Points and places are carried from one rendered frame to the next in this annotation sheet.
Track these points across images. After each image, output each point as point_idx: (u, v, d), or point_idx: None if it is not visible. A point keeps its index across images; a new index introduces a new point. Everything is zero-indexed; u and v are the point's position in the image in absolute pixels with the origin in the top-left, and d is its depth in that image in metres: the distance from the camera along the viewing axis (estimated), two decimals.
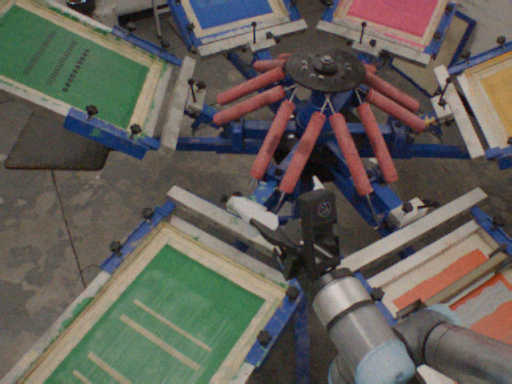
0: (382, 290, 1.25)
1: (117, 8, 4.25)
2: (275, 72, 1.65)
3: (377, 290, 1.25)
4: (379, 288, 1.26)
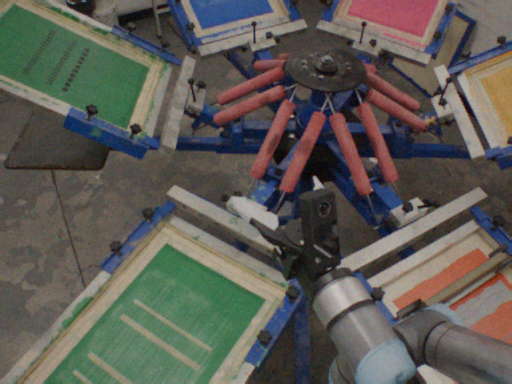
0: (382, 290, 1.25)
1: (117, 8, 4.25)
2: (275, 72, 1.65)
3: (377, 290, 1.25)
4: (380, 288, 1.25)
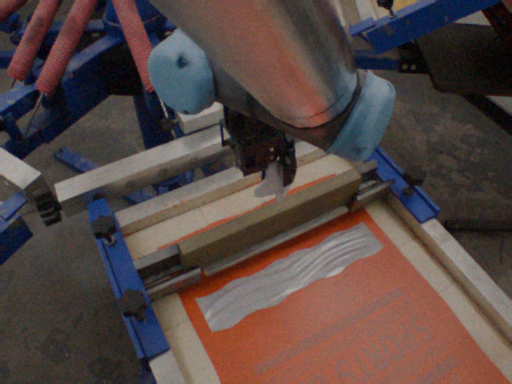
0: (112, 220, 0.73)
1: None
2: None
3: (103, 220, 0.73)
4: (108, 217, 0.73)
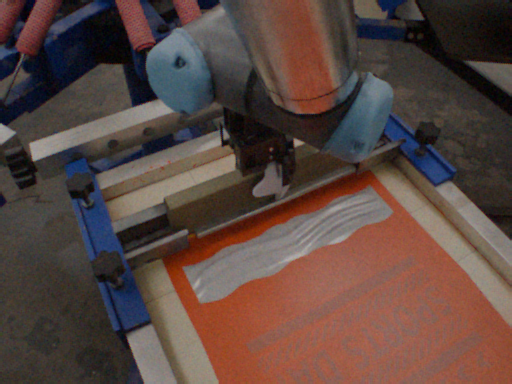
0: (89, 178, 0.64)
1: None
2: None
3: (79, 177, 0.64)
4: (85, 174, 0.65)
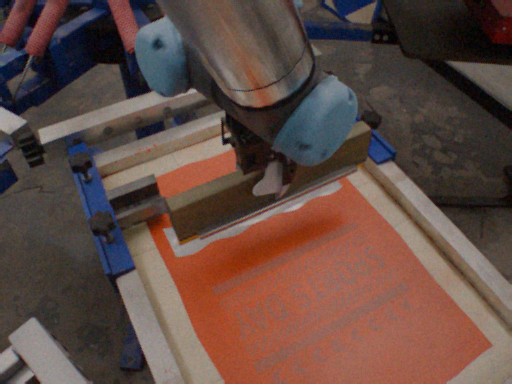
0: (88, 156, 0.79)
1: None
2: None
3: (79, 156, 0.79)
4: (84, 153, 0.80)
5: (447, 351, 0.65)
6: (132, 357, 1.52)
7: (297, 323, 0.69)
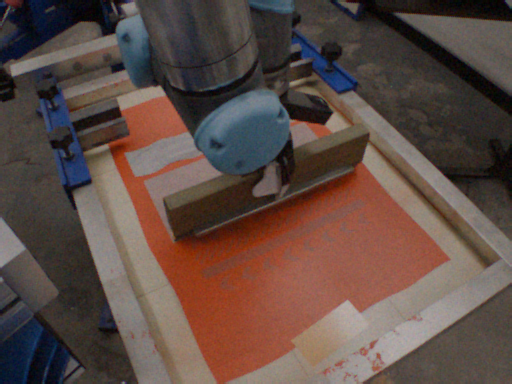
0: (53, 82, 0.80)
1: None
2: None
3: (46, 82, 0.80)
4: (51, 80, 0.80)
5: (402, 263, 0.66)
6: (111, 318, 1.53)
7: (249, 234, 0.70)
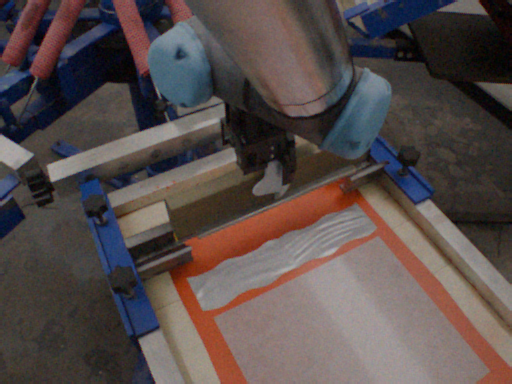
0: (103, 199, 0.73)
1: None
2: None
3: (94, 199, 0.72)
4: (99, 196, 0.73)
5: None
6: None
7: None
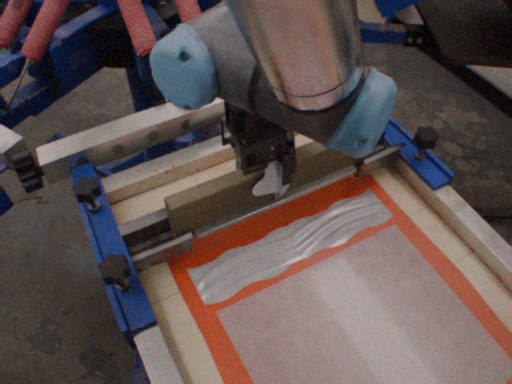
0: (95, 182, 0.66)
1: None
2: None
3: (86, 182, 0.66)
4: (92, 179, 0.66)
5: None
6: None
7: None
